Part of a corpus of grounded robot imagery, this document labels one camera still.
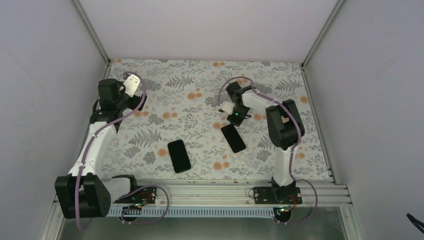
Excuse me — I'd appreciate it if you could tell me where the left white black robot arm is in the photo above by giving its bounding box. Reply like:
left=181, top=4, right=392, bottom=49
left=54, top=73, right=147, bottom=219

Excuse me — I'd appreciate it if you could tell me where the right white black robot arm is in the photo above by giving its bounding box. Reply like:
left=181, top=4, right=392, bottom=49
left=220, top=82, right=305, bottom=204

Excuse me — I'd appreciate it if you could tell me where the black phone on mat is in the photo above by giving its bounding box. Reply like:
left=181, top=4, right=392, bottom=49
left=167, top=139, right=192, bottom=174

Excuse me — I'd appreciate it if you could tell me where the floral patterned table mat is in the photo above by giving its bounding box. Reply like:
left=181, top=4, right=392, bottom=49
left=100, top=59, right=330, bottom=180

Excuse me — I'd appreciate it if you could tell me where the black object at edge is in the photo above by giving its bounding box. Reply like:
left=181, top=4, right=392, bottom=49
left=406, top=213, right=424, bottom=234

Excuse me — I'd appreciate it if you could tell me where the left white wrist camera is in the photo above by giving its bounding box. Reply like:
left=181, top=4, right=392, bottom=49
left=123, top=74, right=141, bottom=97

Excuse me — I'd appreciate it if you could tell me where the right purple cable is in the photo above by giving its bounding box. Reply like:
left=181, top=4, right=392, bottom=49
left=217, top=76, right=319, bottom=226

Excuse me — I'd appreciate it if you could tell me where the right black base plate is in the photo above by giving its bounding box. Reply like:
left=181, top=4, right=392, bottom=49
left=253, top=186, right=303, bottom=205

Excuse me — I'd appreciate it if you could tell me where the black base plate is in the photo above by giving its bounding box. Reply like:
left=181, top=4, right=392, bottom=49
left=114, top=186, right=157, bottom=205
left=253, top=186, right=303, bottom=205

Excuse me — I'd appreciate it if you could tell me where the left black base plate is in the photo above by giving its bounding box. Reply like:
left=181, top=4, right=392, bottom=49
left=114, top=186, right=157, bottom=205

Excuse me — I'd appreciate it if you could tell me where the aluminium rail frame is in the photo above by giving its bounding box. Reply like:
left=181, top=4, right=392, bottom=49
left=41, top=180, right=364, bottom=240

